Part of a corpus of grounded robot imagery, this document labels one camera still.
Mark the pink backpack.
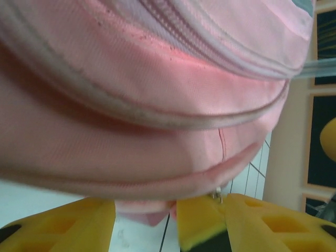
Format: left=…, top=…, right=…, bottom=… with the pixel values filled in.
left=0, top=0, right=317, bottom=226

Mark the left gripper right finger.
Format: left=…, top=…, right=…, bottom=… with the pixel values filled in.
left=225, top=193, right=336, bottom=252

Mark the aluminium frame post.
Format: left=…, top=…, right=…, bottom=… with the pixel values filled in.
left=296, top=58, right=336, bottom=79

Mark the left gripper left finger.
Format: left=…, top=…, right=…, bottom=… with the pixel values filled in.
left=0, top=197, right=117, bottom=252

